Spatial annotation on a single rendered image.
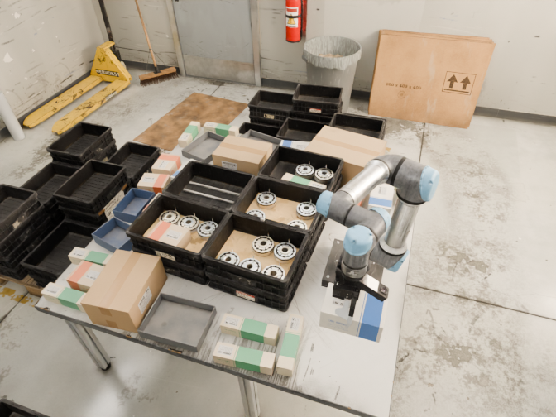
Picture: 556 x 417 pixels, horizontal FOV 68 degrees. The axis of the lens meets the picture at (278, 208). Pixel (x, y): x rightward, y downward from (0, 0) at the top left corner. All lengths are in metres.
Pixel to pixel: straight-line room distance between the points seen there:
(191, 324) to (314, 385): 0.58
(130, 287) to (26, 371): 1.21
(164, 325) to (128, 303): 0.19
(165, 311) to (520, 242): 2.59
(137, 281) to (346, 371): 0.94
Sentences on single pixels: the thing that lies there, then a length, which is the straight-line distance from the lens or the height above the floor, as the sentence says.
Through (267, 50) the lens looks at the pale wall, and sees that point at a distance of 4.93.
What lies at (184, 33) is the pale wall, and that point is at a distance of 5.29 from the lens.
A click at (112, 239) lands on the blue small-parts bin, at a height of 0.70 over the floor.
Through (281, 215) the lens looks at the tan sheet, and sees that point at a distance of 2.07.
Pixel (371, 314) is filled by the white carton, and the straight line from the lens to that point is 1.37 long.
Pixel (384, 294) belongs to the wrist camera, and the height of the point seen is 1.24.
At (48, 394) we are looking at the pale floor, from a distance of 2.80.
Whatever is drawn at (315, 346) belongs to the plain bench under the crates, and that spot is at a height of 0.70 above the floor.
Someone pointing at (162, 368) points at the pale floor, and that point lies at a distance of 2.62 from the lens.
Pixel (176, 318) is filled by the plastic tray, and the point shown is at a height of 0.70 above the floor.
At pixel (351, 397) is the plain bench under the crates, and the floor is 0.70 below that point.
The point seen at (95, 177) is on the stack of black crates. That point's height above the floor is 0.49.
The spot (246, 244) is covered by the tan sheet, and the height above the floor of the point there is 0.83.
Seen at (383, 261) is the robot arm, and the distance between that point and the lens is 1.81.
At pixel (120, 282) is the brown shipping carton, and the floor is 0.86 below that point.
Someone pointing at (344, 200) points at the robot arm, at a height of 1.45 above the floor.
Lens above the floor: 2.27
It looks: 43 degrees down
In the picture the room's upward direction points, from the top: 2 degrees counter-clockwise
